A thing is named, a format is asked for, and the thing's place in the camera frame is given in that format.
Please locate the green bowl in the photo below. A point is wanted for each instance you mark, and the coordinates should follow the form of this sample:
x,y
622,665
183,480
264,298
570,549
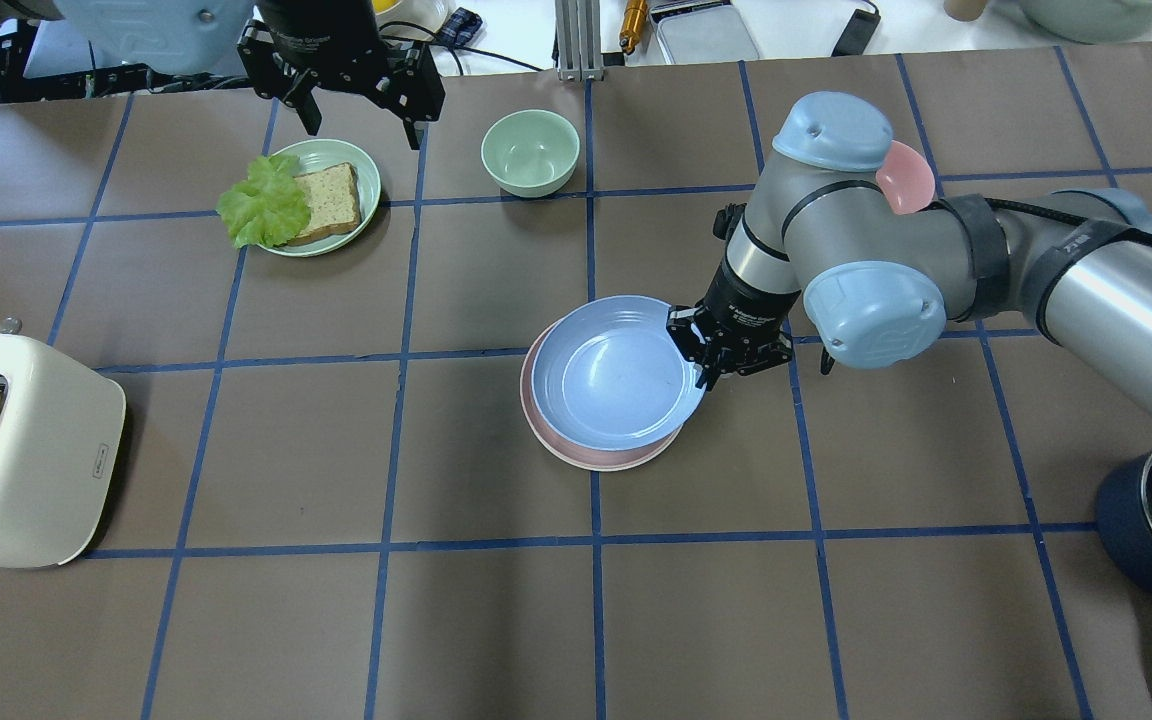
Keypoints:
x,y
531,153

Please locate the cardboard tube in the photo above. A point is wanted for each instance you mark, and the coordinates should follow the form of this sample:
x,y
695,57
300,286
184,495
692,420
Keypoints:
x,y
964,10

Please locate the pink bowl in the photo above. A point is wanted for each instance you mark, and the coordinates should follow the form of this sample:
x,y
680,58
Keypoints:
x,y
906,180

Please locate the green plate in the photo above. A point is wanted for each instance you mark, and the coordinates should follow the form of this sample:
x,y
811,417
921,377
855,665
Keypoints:
x,y
321,153

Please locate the green lettuce leaf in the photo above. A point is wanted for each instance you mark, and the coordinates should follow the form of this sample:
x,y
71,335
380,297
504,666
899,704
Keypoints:
x,y
268,207

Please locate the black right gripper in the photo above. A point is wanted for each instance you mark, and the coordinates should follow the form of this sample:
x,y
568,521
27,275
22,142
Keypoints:
x,y
739,307

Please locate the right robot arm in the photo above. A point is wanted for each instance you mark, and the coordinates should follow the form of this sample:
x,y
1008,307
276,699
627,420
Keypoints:
x,y
880,286

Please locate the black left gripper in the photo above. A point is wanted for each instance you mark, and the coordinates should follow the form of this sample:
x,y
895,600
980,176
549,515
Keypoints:
x,y
321,30

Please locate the black power adapter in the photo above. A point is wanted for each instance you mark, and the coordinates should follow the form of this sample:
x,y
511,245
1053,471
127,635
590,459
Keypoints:
x,y
859,30

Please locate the kitchen scale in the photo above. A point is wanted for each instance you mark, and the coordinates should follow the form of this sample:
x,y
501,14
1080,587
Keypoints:
x,y
702,32

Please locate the white toaster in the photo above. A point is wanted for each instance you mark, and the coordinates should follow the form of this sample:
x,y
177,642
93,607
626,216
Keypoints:
x,y
61,425

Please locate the blue plate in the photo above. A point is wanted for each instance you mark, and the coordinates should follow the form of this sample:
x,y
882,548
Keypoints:
x,y
608,377

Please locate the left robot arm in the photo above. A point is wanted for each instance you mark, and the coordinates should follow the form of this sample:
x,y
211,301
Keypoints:
x,y
175,38

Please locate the white bowl with fruit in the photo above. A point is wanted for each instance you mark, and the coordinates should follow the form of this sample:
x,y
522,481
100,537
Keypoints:
x,y
411,19

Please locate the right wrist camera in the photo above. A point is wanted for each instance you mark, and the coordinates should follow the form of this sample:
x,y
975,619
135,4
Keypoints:
x,y
727,220

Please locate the aluminium frame post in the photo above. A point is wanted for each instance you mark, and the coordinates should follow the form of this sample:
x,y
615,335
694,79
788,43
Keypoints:
x,y
579,41

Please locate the bread slice on plate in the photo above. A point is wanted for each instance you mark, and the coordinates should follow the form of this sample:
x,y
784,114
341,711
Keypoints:
x,y
331,196

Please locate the pink plate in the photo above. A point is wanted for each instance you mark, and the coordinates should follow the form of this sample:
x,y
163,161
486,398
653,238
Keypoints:
x,y
576,455

